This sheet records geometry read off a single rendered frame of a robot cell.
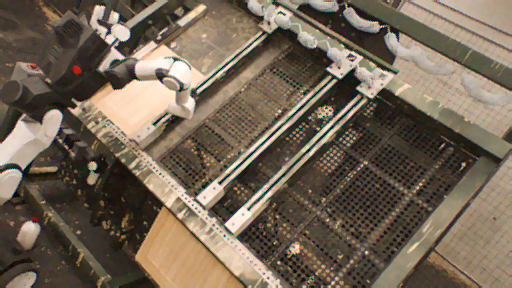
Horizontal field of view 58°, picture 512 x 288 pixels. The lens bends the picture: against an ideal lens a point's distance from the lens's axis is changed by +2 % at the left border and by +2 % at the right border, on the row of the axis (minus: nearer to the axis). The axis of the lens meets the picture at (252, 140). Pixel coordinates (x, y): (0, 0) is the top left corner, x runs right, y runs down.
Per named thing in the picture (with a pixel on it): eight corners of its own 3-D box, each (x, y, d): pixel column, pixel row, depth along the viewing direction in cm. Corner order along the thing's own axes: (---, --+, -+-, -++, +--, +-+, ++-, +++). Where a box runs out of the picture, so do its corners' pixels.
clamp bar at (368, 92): (223, 227, 219) (215, 208, 199) (375, 79, 256) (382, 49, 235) (238, 241, 215) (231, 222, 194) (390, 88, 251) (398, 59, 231)
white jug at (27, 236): (10, 241, 267) (23, 214, 261) (27, 238, 275) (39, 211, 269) (19, 252, 262) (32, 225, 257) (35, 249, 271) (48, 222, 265)
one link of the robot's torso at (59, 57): (53, 93, 192) (110, 30, 194) (13, 53, 207) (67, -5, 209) (96, 119, 219) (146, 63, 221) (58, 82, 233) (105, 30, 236)
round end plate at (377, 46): (259, 66, 324) (319, -41, 301) (263, 67, 329) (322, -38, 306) (348, 128, 290) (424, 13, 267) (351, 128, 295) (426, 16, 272)
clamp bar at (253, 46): (133, 141, 250) (117, 117, 230) (280, 20, 287) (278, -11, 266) (144, 151, 246) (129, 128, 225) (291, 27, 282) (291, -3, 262)
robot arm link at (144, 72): (182, 50, 192) (144, 53, 204) (168, 71, 185) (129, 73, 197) (195, 70, 200) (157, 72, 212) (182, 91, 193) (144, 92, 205)
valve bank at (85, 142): (27, 140, 258) (42, 104, 251) (50, 140, 270) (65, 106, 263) (76, 195, 237) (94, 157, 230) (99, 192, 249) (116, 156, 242)
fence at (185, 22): (85, 97, 270) (82, 93, 266) (203, 8, 299) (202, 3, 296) (89, 101, 268) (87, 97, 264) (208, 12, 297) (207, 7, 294)
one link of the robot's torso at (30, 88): (8, 109, 194) (37, 78, 195) (-7, 93, 199) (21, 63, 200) (54, 132, 219) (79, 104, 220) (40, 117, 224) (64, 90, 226)
